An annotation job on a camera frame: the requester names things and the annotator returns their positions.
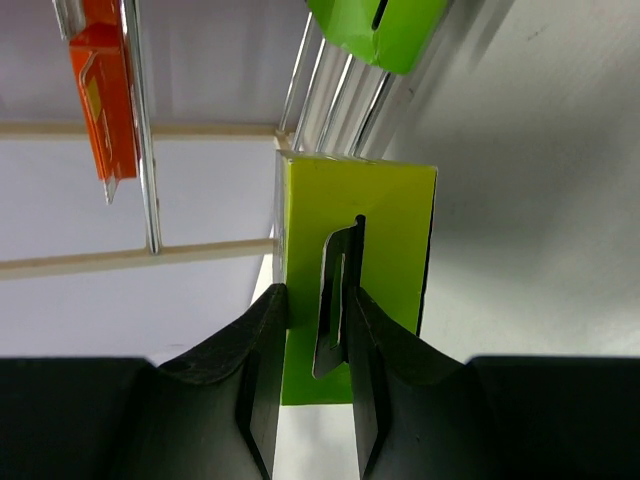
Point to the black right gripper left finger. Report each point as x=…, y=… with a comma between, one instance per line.
x=209, y=413

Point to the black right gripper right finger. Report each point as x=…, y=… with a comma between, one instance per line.
x=420, y=414

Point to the black green razor box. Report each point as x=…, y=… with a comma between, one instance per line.
x=340, y=222
x=388, y=34

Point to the orange Gillette razor box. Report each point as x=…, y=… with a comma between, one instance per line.
x=99, y=61

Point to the cream metal wire shelf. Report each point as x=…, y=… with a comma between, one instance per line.
x=216, y=72

